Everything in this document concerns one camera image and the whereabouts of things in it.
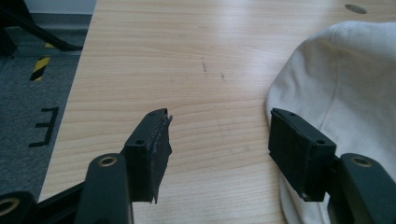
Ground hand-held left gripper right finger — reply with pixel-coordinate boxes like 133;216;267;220
268;107;396;224

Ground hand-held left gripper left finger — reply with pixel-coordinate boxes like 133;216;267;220
74;107;174;224

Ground white cloth cap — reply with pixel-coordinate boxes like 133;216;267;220
265;21;396;224

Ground black floor tape mark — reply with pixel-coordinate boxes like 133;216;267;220
28;106;60;148

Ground yellow black floor tape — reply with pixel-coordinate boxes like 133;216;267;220
29;56;51;82

